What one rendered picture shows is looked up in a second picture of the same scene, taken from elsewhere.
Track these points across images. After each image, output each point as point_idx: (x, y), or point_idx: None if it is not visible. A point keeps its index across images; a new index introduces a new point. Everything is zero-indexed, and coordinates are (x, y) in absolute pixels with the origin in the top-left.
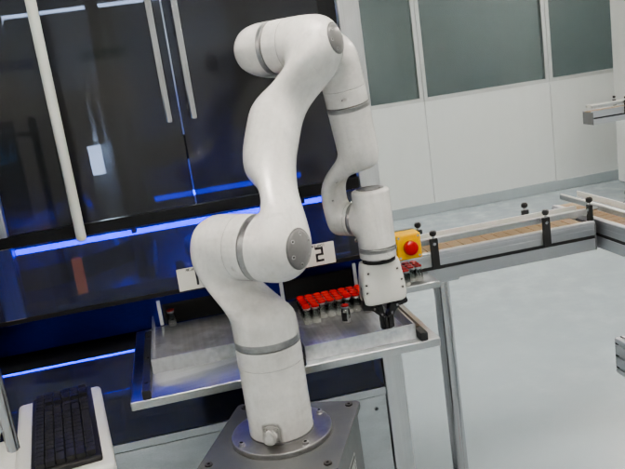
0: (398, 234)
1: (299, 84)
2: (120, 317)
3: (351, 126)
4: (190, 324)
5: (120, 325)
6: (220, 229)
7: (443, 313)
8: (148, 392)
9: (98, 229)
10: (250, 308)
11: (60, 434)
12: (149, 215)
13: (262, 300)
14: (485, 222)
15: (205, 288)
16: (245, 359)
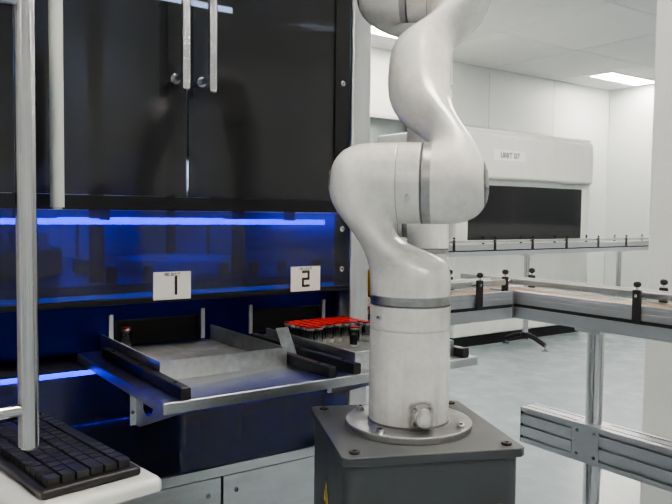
0: None
1: (459, 21)
2: (59, 331)
3: None
4: (149, 347)
5: (57, 341)
6: (390, 151)
7: None
8: (188, 389)
9: (68, 204)
10: (412, 253)
11: (50, 448)
12: (134, 198)
13: (417, 248)
14: None
15: (182, 300)
16: (401, 316)
